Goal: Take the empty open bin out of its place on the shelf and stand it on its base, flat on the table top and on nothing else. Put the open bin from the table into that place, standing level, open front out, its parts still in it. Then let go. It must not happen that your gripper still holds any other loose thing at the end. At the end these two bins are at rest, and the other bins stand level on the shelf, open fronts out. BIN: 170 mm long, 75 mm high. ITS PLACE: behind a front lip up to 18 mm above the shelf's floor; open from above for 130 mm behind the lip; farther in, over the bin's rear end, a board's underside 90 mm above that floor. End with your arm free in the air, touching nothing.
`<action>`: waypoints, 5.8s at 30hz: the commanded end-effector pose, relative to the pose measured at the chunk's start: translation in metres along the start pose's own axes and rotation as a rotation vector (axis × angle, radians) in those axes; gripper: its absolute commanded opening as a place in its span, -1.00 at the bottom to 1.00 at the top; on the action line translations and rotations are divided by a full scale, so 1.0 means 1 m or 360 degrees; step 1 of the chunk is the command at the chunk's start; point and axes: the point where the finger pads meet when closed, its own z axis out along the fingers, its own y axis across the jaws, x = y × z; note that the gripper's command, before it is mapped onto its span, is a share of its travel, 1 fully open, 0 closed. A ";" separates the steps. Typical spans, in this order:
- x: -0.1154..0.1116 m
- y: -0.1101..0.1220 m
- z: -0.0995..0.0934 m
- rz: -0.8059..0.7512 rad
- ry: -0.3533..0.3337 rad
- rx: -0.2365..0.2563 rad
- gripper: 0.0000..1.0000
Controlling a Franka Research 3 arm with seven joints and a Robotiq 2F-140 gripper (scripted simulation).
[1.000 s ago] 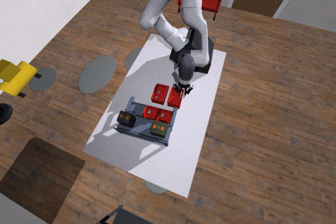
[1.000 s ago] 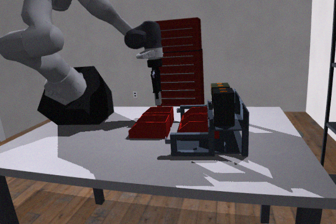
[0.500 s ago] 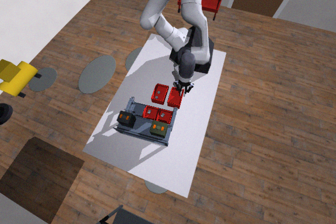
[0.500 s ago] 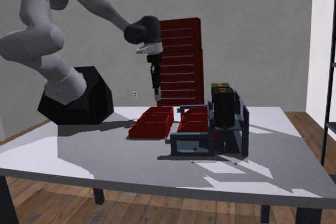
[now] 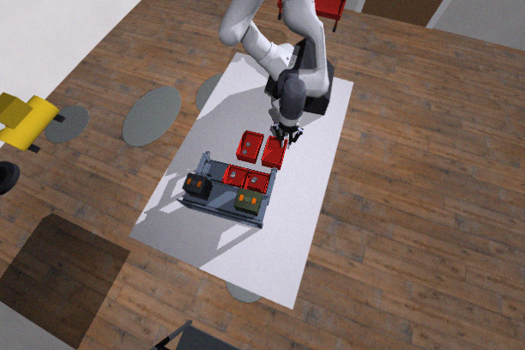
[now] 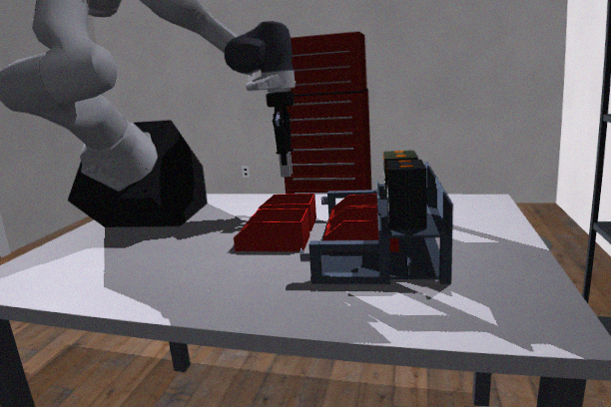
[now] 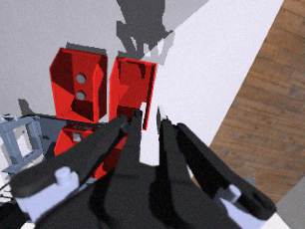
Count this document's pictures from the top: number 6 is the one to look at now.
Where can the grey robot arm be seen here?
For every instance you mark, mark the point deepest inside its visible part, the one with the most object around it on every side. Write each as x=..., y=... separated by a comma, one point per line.
x=62, y=84

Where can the red bin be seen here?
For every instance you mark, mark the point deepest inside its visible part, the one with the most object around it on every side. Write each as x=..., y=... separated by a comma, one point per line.
x=275, y=229
x=356, y=223
x=353, y=201
x=292, y=201

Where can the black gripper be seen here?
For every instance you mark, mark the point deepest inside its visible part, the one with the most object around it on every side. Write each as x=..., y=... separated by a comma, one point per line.
x=282, y=126

